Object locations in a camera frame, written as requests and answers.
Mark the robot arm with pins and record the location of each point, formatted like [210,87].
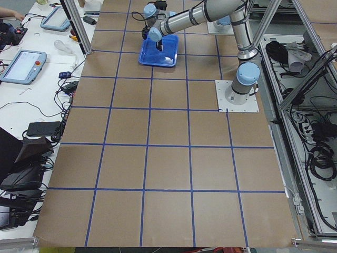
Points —
[159,23]

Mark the blue plastic tray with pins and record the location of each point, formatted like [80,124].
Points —
[150,55]

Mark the black power adapter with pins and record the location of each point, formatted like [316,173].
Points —
[89,20]

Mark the teach pendant far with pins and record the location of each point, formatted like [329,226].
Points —
[56,20]

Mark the teach pendant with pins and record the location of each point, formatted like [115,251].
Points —
[24,68]
[56,20]

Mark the teach pendant near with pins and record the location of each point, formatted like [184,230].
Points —
[24,68]

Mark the aluminium frame post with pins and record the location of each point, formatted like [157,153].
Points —
[75,20]

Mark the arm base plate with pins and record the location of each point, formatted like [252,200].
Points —
[229,101]

